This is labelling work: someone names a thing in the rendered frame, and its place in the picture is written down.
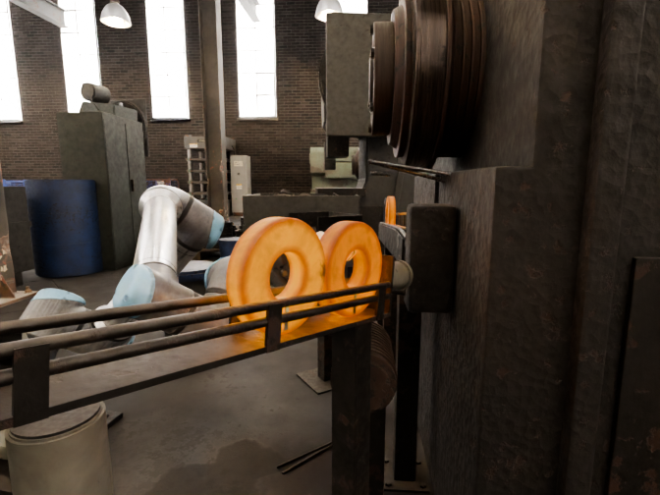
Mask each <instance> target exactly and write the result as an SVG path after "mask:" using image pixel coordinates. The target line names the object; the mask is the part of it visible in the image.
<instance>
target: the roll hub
mask: <svg viewBox="0 0 660 495"><path fill-rule="evenodd" d="M372 47H374V59H370V57H369V103H370V102H372V103H373V112H372V113H371V135H372V136H388V135H389V133H390V128H391V120H392V109H393V93H394V69H395V34H394V24H393V22H374V23H373V36H372Z"/></svg>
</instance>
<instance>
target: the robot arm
mask: <svg viewBox="0 0 660 495"><path fill-rule="evenodd" d="M138 210H139V213H140V215H141V217H142V219H141V224H140V229H139V234H138V239H137V249H136V254H135V259H134V264H133V266H132V267H131V268H130V269H129V270H128V271H127V272H126V273H125V275H124V276H123V278H122V279H121V281H120V283H119V284H118V286H117V288H116V291H115V295H114V297H113V300H112V301H111V302H110V303H109V304H107V305H103V306H100V307H99V308H97V309H103V308H110V307H118V306H126V305H134V304H142V303H157V302H164V301H171V300H179V299H187V298H195V297H203V296H202V295H200V294H198V293H196V292H194V291H193V290H191V289H189V288H187V287H185V286H183V285H181V284H179V277H178V275H179V273H180V272H181V271H182V270H183V269H184V268H185V267H186V266H187V265H188V263H189V262H190V261H191V260H192V259H193V258H194V257H195V256H196V254H197V253H198V252H200V251H201V250H202V249H203V248H208V249H211V248H213V247H214V246H215V244H216V243H217V241H218V240H219V238H220V236H221V234H222V231H223V228H224V218H223V217H222V216H221V215H220V214H218V213H217V212H216V211H215V210H213V209H211V208H209V207H208V206H206V205H205V204H203V203H202V202H200V201H199V200H197V199H195V198H194V197H192V196H191V195H189V194H188V193H186V192H184V191H182V190H179V189H177V188H174V187H170V186H154V187H151V188H149V189H148V190H146V191H145V192H144V193H143V194H142V196H141V197H140V200H139V203H138ZM230 256H231V255H230ZM230 256H225V257H222V258H219V259H218V260H216V261H215V262H213V263H212V264H211V265H210V266H209V267H208V268H207V270H206V272H205V275H204V287H205V289H206V291H205V293H204V295H205V296H210V295H218V294H226V293H227V288H226V275H227V267H228V263H229V259H230ZM289 277H290V263H289V260H288V258H287V256H286V255H285V254H284V253H283V254H282V255H280V256H279V257H278V258H277V259H276V261H275V262H274V264H273V266H272V269H271V272H270V288H272V287H280V286H286V285H287V283H288V281H289ZM84 306H85V300H84V299H83V298H82V297H80V296H78V295H76V294H73V293H70V292H67V291H64V290H59V289H52V288H49V289H42V290H40V291H39V292H38V293H37V294H36V295H35V296H34V298H33V299H32V300H31V301H30V303H29V304H28V306H27V308H26V310H25V311H24V313H23V314H22V316H21V317H20V319H26V318H34V317H41V316H49V315H57V314H64V313H72V312H80V311H88V310H90V309H88V308H85V307H84ZM228 306H230V303H229V302H224V303H218V304H211V305H205V306H198V307H191V308H185V309H178V310H171V311H165V312H158V313H151V314H146V315H139V316H132V317H125V318H119V319H112V320H105V321H99V322H92V323H86V324H80V325H73V326H66V327H60V328H53V329H46V330H40V331H33V332H26V334H27V337H28V338H29V339H31V338H37V337H43V336H49V335H56V334H62V333H68V332H74V331H81V330H86V329H92V328H98V327H105V326H111V325H117V324H123V323H130V322H136V321H137V320H138V321H142V320H147V319H154V318H160V317H166V316H172V315H179V314H185V313H191V312H197V311H204V310H209V309H215V308H221V307H228ZM227 324H229V318H224V319H219V320H213V321H208V322H203V323H197V324H193V325H187V326H182V327H177V328H171V329H166V330H161V331H163V332H166V333H168V334H171V335H172V336H173V335H178V334H183V333H188V332H192V331H197V330H202V329H207V328H212V327H217V326H222V325H227ZM135 336H136V335H134V336H129V337H124V338H119V339H113V340H108V341H102V342H97V343H92V344H86V345H81V346H76V347H70V348H66V349H65V350H68V351H71V352H74V353H77V354H79V355H80V354H85V353H90V352H95V351H100V350H105V349H110V348H115V347H120V346H125V345H129V344H131V343H132V342H133V341H134V339H135Z"/></svg>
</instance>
